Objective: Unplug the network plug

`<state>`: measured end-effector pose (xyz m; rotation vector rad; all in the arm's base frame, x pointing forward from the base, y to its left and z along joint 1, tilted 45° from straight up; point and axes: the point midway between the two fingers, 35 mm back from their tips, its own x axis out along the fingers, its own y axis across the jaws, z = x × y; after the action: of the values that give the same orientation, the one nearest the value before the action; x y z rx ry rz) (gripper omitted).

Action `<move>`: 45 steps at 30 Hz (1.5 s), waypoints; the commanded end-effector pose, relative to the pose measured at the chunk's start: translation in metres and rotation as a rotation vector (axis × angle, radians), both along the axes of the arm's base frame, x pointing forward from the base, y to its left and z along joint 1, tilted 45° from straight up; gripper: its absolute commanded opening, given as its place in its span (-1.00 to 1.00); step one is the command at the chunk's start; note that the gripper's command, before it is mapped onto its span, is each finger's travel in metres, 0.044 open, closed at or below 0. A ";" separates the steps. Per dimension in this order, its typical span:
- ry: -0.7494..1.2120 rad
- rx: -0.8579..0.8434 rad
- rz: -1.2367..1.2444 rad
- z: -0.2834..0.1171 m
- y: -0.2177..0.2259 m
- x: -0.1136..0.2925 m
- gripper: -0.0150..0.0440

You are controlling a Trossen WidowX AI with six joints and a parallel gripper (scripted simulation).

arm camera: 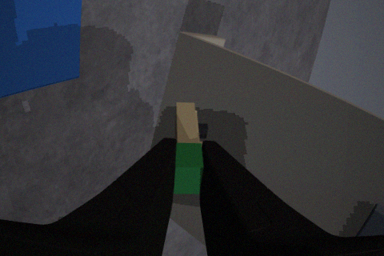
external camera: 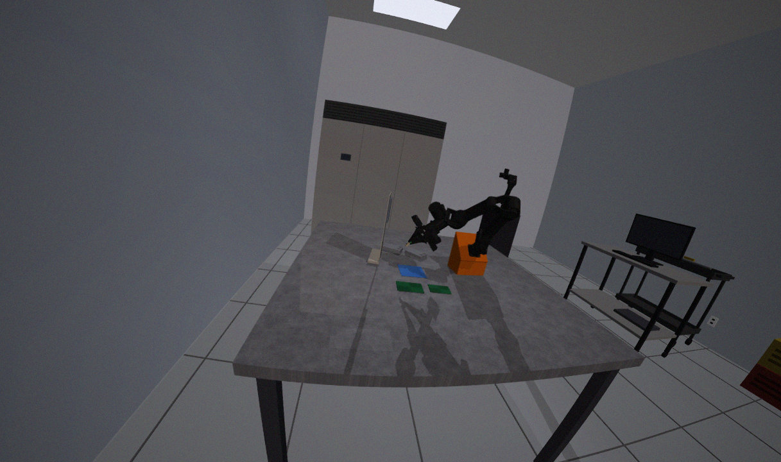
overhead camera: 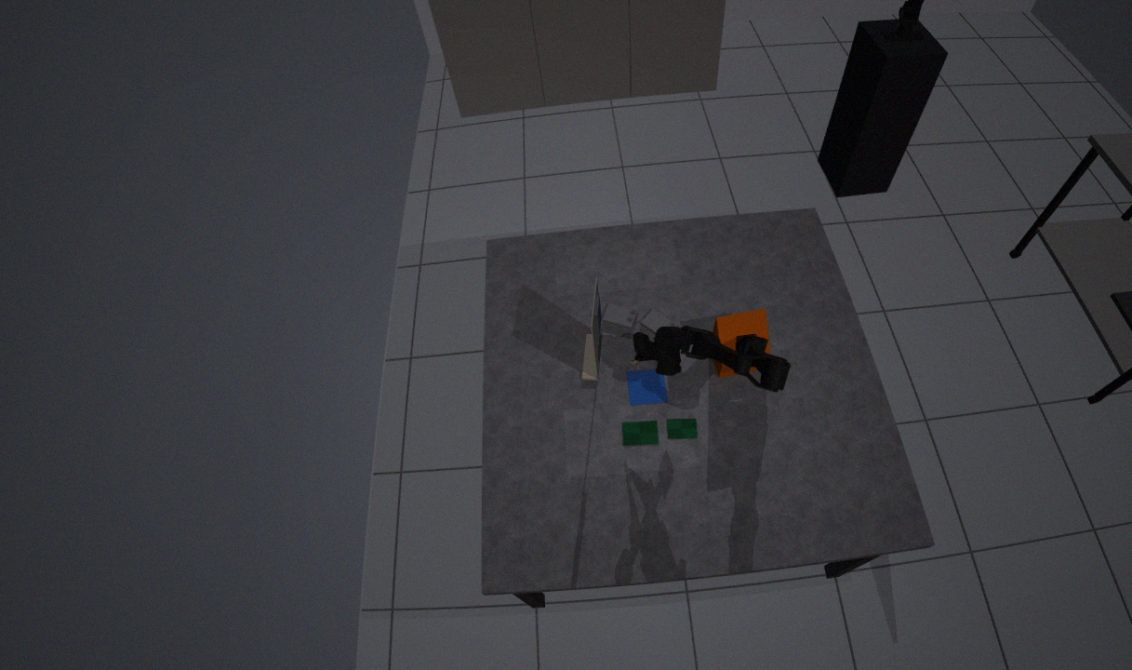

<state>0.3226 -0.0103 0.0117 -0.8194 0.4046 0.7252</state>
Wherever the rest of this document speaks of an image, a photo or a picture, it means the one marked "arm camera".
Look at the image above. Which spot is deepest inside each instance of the blue square zone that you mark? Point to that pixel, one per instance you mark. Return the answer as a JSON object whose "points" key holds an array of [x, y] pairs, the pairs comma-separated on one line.
{"points": [[39, 44]]}

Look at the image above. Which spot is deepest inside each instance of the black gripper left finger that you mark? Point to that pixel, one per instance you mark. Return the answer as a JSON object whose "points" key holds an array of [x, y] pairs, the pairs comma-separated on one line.
{"points": [[128, 218]]}

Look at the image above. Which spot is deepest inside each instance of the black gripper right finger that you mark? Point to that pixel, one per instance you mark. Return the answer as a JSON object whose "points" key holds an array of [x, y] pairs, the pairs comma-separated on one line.
{"points": [[242, 217]]}

